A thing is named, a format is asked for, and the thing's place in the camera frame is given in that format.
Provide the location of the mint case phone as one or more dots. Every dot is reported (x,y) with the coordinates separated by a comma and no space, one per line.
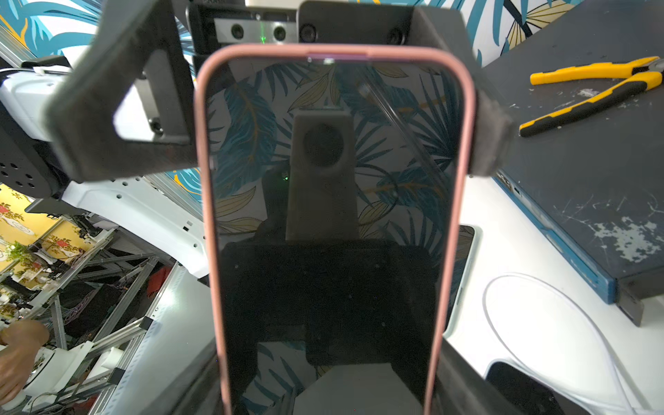
(468,240)

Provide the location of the dark grey network switch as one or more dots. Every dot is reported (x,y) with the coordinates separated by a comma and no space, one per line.
(594,188)

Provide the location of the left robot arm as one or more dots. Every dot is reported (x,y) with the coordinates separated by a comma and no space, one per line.
(32,31)

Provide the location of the yellow black pliers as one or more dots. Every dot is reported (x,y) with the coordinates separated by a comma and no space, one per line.
(636,77)

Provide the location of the light blue case phone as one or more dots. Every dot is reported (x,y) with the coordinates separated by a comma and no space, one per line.
(528,395)

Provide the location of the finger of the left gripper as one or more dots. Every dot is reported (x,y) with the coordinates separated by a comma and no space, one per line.
(418,26)

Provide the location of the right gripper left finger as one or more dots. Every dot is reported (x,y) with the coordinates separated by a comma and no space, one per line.
(194,391)

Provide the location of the person hand outside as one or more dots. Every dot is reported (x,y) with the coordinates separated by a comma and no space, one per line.
(22,340)

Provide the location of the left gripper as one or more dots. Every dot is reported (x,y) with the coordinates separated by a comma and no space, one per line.
(127,107)

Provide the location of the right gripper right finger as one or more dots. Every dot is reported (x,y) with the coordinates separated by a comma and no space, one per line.
(459,389)

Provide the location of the aluminium frame rail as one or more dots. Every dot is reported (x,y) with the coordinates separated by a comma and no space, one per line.
(181,328)

